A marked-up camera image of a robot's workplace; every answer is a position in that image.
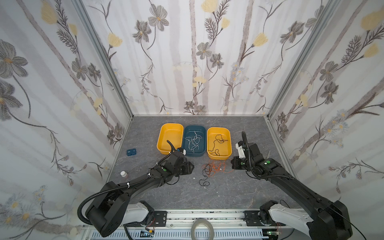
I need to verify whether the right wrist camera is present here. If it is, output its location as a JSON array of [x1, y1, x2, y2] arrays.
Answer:
[[236, 143, 246, 159]]

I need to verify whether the yellow plastic tray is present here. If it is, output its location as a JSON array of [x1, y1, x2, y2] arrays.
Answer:
[[157, 123, 184, 155], [207, 127, 232, 161]]

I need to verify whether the aluminium mounting rail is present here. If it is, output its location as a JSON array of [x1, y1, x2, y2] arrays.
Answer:
[[90, 204, 313, 240]]

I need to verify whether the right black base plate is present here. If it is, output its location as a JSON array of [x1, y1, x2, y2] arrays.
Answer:
[[244, 210, 285, 227]]

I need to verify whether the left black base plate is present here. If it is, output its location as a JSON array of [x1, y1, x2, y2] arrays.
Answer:
[[144, 211, 168, 228]]

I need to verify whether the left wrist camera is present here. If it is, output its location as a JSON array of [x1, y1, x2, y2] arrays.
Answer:
[[177, 148, 187, 156]]

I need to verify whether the small blue box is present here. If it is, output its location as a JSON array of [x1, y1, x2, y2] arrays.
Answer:
[[126, 149, 137, 157]]

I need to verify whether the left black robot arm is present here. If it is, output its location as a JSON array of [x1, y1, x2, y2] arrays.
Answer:
[[77, 150, 195, 237]]

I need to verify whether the left yellow plastic tray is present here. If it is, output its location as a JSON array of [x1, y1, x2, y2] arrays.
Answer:
[[157, 123, 184, 155]]

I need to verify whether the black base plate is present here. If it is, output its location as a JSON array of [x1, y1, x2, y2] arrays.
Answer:
[[244, 210, 285, 227], [144, 211, 168, 228]]

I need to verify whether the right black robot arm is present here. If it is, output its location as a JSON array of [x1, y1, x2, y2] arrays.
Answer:
[[231, 140, 353, 240]]

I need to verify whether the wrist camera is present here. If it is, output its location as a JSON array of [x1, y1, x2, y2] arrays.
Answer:
[[236, 143, 246, 159], [177, 148, 187, 156]]

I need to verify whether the right yellow plastic tray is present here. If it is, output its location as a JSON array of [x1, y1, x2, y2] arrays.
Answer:
[[207, 127, 232, 161]]

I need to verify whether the tape roll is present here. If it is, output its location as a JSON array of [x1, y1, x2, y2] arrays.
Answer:
[[190, 219, 215, 240]]

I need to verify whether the black cable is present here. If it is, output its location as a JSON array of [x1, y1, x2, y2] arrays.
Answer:
[[208, 134, 229, 157], [198, 163, 214, 187]]

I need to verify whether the orange cable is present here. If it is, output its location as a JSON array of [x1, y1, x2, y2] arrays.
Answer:
[[201, 159, 232, 178]]

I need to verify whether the white cable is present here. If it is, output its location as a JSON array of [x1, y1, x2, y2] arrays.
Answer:
[[184, 130, 203, 152]]

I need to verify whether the teal plastic tray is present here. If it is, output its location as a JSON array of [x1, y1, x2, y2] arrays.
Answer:
[[182, 125, 207, 157]]

